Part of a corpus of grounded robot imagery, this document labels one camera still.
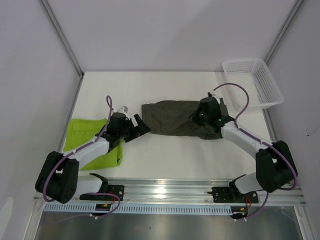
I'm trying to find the aluminium corner post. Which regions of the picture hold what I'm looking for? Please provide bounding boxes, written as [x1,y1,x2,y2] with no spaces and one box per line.
[264,0,307,65]
[38,0,84,78]

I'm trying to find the dark olive shorts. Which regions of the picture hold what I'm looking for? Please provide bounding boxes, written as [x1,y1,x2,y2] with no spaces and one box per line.
[141,100,220,140]

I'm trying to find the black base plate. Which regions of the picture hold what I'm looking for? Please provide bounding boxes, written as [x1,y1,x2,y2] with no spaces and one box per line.
[207,186,259,204]
[79,185,125,201]

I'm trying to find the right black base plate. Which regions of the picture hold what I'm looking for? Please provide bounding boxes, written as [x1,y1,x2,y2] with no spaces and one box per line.
[207,186,259,204]

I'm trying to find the right aluminium corner post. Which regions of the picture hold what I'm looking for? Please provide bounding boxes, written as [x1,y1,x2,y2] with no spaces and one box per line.
[264,0,307,65]

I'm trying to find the white slotted cable duct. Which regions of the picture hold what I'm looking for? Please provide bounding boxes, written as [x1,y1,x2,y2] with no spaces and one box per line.
[44,203,233,216]

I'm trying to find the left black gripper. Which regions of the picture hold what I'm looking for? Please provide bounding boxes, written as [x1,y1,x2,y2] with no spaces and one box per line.
[118,114,151,143]

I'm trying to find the left aluminium corner post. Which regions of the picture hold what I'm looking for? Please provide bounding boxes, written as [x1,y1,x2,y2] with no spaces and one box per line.
[38,0,84,78]

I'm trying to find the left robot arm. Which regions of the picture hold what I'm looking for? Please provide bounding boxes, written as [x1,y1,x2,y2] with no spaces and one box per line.
[35,112,151,204]

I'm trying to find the lime green shorts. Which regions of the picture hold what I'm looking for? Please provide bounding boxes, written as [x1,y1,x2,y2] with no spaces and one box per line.
[62,118,123,171]

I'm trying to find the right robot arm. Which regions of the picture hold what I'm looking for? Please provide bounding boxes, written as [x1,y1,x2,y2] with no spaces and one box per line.
[190,96,298,202]

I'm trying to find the white plastic basket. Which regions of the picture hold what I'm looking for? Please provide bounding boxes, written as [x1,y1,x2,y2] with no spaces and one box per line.
[222,58,284,109]

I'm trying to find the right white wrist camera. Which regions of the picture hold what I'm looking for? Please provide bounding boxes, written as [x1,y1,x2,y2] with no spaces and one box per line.
[207,91,221,104]

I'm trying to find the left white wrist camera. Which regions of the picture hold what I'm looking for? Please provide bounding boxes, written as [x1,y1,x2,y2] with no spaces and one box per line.
[117,105,129,118]

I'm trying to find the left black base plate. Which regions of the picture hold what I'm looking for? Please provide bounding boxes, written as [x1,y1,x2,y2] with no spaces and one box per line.
[79,185,125,201]

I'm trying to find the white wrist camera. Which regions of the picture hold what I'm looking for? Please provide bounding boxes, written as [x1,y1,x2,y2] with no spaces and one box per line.
[117,105,129,118]
[207,91,221,104]

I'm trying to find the aluminium mounting rail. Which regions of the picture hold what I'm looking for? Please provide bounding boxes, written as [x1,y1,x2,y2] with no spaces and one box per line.
[33,178,307,207]

